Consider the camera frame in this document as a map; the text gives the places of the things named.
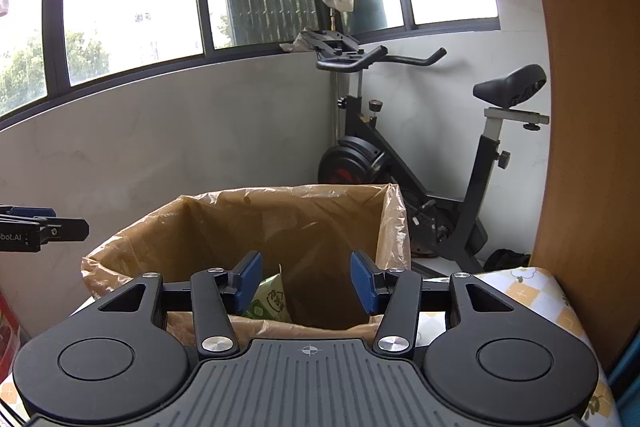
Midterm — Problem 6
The wooden board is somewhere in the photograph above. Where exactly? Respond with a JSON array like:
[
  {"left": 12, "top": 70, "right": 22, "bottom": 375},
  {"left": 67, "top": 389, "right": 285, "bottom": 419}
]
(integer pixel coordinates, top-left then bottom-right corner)
[{"left": 514, "top": 0, "right": 640, "bottom": 373}]

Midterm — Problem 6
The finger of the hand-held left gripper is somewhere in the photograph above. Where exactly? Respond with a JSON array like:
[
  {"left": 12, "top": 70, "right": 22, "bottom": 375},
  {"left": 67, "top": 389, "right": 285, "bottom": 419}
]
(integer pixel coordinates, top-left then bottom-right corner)
[
  {"left": 0, "top": 204, "right": 56, "bottom": 219},
  {"left": 0, "top": 217, "right": 91, "bottom": 243}
]

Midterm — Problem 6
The floral checked tablecloth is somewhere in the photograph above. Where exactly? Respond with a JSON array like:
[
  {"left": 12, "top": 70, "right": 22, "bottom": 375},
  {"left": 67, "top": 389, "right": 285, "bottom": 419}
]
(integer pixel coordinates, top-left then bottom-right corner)
[{"left": 0, "top": 267, "right": 622, "bottom": 427}]

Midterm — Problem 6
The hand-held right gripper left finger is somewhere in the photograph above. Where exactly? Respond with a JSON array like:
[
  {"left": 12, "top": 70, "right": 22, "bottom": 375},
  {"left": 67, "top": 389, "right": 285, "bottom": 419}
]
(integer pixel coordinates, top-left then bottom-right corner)
[{"left": 95, "top": 250, "right": 264, "bottom": 358}]

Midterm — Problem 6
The black bag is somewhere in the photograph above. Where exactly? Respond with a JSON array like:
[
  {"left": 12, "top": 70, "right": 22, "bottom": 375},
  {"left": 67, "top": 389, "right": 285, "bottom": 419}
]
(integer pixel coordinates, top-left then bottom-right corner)
[{"left": 483, "top": 248, "right": 532, "bottom": 273}]

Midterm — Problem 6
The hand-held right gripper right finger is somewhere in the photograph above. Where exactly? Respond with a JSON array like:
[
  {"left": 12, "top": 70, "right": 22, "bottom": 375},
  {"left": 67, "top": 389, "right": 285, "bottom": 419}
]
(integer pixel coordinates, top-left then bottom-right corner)
[{"left": 350, "top": 249, "right": 518, "bottom": 356}]

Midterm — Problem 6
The white crumpled paper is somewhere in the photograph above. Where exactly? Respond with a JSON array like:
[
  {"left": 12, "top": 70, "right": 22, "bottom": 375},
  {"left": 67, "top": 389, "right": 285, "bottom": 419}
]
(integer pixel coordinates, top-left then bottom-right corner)
[{"left": 279, "top": 32, "right": 321, "bottom": 54}]

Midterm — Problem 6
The red box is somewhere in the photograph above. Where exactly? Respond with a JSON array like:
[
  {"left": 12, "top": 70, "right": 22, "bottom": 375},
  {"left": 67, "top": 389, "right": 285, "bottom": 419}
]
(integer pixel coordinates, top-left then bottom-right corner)
[{"left": 0, "top": 289, "right": 24, "bottom": 377}]

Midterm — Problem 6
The black exercise bike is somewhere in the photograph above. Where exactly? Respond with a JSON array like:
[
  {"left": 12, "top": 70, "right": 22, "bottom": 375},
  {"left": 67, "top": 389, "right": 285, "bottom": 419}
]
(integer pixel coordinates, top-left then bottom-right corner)
[{"left": 316, "top": 28, "right": 551, "bottom": 274}]

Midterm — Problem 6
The light green snack packet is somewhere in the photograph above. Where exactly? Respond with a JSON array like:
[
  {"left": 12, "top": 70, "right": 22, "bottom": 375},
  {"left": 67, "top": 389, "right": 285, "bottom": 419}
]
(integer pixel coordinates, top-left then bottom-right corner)
[{"left": 243, "top": 264, "right": 293, "bottom": 323}]

